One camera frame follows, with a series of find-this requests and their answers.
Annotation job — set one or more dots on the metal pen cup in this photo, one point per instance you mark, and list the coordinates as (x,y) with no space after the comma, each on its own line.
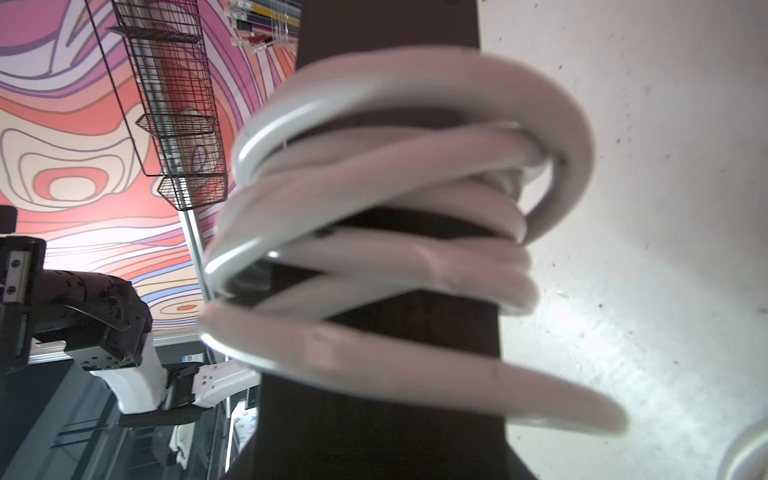
(263,24)

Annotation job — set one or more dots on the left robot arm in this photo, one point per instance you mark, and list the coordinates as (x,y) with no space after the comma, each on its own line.
(106,330)

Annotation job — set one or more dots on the black wire basket left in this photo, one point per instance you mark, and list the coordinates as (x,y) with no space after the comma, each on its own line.
(165,48)

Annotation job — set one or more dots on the blue power strip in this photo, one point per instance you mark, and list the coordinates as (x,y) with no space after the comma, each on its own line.
(746,458)

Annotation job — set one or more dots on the black power strip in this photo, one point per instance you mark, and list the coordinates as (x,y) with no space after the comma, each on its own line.
(387,195)

